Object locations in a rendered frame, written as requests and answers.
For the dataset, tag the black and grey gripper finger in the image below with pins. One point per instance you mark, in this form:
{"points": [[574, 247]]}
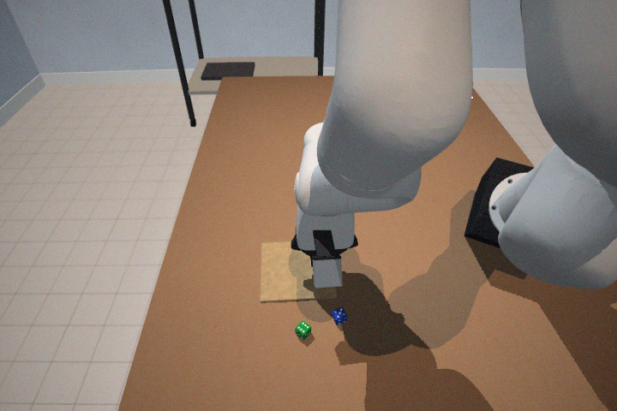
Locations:
{"points": [[310, 253], [339, 251]]}

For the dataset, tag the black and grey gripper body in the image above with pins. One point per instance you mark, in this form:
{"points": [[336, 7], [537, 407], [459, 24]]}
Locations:
{"points": [[342, 227]]}

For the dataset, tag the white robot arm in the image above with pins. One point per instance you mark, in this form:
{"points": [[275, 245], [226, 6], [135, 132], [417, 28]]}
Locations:
{"points": [[401, 95]]}

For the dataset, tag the blue die with white pips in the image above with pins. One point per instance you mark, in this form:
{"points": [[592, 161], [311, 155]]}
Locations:
{"points": [[339, 316]]}

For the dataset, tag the beige flat mat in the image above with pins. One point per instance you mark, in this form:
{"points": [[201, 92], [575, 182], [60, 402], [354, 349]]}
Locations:
{"points": [[287, 275]]}

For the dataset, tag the green die with white pips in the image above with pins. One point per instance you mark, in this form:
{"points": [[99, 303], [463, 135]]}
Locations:
{"points": [[303, 330]]}

